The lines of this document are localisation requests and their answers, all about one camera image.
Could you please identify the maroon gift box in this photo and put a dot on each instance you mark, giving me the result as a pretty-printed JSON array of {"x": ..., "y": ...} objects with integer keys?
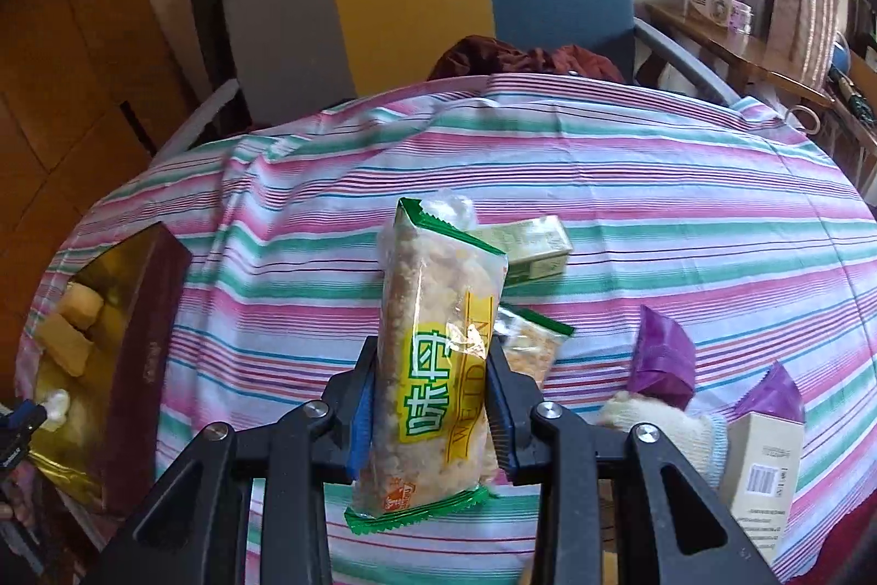
[{"x": 137, "y": 352}]

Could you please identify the white knit glove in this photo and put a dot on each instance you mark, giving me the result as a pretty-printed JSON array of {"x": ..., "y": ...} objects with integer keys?
[{"x": 671, "y": 434}]

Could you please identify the dark green umbrella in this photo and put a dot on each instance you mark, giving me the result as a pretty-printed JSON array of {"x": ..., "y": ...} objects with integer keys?
[{"x": 855, "y": 97}]

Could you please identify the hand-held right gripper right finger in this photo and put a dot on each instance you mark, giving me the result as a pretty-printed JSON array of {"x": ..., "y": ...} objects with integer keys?
[{"x": 500, "y": 420}]

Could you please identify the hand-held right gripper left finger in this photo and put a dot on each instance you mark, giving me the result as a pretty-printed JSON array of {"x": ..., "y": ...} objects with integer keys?
[{"x": 362, "y": 420}]

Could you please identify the dark red cloth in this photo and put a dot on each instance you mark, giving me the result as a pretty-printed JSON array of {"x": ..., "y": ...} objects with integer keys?
[{"x": 479, "y": 57}]

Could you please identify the small green carton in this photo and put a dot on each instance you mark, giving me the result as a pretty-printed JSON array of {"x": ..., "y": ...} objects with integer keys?
[{"x": 527, "y": 246}]

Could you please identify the purple snack packet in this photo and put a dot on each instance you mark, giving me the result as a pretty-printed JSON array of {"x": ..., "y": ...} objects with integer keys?
[
  {"x": 661, "y": 359},
  {"x": 774, "y": 396}
]

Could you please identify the blue ball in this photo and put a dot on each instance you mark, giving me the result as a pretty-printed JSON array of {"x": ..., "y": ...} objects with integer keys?
[{"x": 840, "y": 56}]

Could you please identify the striped tablecloth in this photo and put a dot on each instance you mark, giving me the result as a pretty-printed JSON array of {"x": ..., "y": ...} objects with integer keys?
[{"x": 685, "y": 215}]

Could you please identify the yellow pastry packet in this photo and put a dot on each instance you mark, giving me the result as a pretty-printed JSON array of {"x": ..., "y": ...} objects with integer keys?
[
  {"x": 61, "y": 344},
  {"x": 82, "y": 302}
]

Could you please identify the beige carton with barcode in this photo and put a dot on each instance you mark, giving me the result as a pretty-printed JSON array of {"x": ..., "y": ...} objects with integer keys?
[{"x": 764, "y": 489}]

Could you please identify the wooden side desk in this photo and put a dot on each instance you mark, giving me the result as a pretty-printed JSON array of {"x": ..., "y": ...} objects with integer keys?
[{"x": 754, "y": 57}]

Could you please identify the green-edged rice cracker packet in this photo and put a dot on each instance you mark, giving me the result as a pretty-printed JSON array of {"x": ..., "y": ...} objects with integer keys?
[
  {"x": 531, "y": 345},
  {"x": 425, "y": 352}
]

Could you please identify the small purple jar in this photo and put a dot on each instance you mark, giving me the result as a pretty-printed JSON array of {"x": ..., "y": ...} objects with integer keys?
[{"x": 741, "y": 17}]

